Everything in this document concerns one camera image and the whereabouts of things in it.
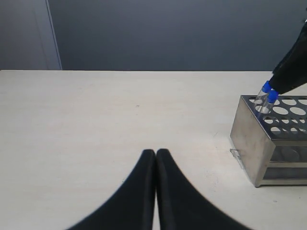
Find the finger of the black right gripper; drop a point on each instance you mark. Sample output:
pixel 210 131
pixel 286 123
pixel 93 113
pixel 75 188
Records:
pixel 291 71

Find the blue-capped test tube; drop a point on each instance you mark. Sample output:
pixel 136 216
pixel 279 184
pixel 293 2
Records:
pixel 269 102
pixel 263 93

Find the clear tape on table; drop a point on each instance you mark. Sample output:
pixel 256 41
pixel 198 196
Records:
pixel 236 155

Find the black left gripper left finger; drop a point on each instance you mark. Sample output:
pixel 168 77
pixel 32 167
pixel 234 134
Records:
pixel 131 207

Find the steel left test tube rack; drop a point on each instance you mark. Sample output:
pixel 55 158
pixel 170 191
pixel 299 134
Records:
pixel 272 147

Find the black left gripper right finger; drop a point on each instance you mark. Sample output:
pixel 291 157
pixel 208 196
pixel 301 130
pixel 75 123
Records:
pixel 181 206

